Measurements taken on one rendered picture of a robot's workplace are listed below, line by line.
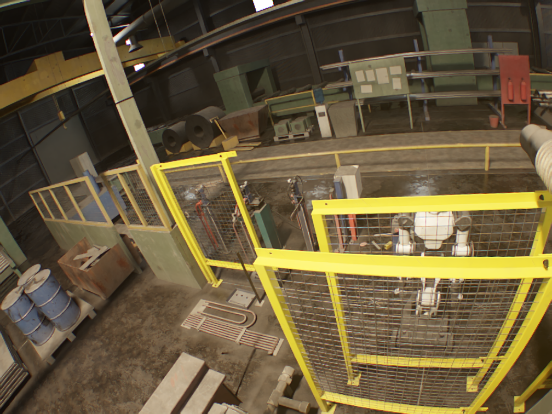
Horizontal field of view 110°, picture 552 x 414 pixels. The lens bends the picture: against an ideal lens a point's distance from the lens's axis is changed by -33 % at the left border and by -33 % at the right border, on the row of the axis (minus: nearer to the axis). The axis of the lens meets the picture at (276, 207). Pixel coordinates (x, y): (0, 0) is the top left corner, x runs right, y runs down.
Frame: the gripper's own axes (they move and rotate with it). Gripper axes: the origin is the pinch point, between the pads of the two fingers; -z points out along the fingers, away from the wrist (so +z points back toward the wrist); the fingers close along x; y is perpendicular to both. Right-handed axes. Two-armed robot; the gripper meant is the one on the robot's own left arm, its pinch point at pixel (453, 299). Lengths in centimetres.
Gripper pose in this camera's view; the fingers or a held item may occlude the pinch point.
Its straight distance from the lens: 255.3
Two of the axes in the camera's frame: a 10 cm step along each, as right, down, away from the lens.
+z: -1.8, -9.3, -3.2
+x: -4.8, 3.6, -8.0
